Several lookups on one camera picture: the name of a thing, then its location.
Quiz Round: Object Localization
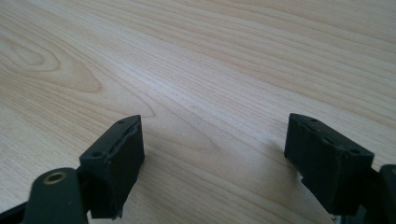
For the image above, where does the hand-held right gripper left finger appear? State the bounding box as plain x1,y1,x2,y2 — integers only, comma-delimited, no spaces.
78,114,146,220

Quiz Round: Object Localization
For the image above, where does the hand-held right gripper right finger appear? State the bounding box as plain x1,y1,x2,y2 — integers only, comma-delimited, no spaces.
283,112,375,217

